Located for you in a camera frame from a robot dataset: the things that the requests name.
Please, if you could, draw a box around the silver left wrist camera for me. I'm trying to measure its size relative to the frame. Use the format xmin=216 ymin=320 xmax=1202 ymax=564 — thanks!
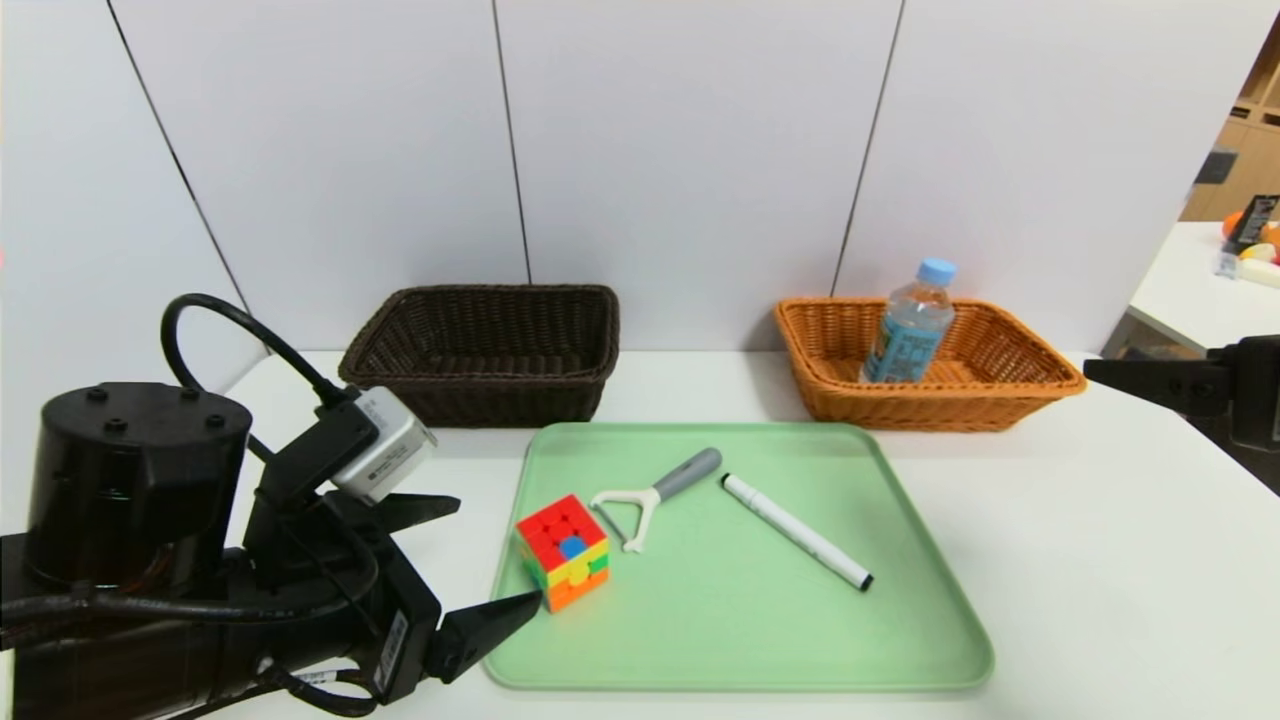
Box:
xmin=330 ymin=386 xmax=438 ymax=504

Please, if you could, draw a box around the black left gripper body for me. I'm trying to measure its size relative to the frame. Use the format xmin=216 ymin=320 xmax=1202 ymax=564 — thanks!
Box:
xmin=243 ymin=490 xmax=443 ymax=706

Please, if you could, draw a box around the orange wicker basket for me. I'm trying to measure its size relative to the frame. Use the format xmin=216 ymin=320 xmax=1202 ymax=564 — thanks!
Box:
xmin=775 ymin=297 xmax=1089 ymax=433

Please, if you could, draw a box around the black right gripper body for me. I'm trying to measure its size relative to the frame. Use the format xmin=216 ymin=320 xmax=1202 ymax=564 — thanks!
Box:
xmin=1227 ymin=334 xmax=1280 ymax=452

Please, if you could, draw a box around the white side table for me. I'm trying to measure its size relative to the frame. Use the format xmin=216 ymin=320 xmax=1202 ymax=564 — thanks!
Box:
xmin=1128 ymin=221 xmax=1280 ymax=353

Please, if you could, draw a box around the white marker pen black cap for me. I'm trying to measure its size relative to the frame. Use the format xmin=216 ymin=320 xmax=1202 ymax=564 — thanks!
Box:
xmin=720 ymin=473 xmax=876 ymax=594

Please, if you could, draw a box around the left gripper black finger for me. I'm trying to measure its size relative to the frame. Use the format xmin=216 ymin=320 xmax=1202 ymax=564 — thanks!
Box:
xmin=425 ymin=590 xmax=544 ymax=685
xmin=379 ymin=493 xmax=462 ymax=535

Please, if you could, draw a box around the black left camera bracket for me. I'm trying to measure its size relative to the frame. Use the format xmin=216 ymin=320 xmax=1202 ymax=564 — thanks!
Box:
xmin=245 ymin=400 xmax=379 ymax=586

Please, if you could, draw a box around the white peeler grey handle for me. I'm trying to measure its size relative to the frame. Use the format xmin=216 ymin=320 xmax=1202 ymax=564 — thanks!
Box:
xmin=590 ymin=447 xmax=723 ymax=554

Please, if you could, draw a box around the green plastic tray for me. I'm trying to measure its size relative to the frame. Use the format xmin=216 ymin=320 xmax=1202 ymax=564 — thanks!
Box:
xmin=479 ymin=422 xmax=996 ymax=694

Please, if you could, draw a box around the dark brown wicker basket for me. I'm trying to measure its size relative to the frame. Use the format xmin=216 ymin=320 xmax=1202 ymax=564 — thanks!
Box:
xmin=337 ymin=284 xmax=621 ymax=429

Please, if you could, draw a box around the black carton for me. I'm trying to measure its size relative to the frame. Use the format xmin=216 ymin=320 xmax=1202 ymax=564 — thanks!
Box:
xmin=1228 ymin=195 xmax=1280 ymax=251

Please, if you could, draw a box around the wooden shelf unit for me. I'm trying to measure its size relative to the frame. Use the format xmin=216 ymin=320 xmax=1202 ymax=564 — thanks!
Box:
xmin=1180 ymin=15 xmax=1280 ymax=223

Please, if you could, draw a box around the clear water bottle blue cap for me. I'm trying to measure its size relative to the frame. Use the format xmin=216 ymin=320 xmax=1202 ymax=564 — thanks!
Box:
xmin=860 ymin=257 xmax=958 ymax=385

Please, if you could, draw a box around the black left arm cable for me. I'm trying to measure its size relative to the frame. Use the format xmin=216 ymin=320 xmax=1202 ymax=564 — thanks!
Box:
xmin=160 ymin=293 xmax=353 ymax=409

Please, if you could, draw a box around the black chair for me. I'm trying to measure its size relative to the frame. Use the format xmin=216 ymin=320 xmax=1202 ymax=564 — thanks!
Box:
xmin=1188 ymin=410 xmax=1280 ymax=498

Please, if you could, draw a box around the colourful puzzle cube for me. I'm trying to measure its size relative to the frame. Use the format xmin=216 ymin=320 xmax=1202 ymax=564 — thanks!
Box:
xmin=515 ymin=494 xmax=612 ymax=613

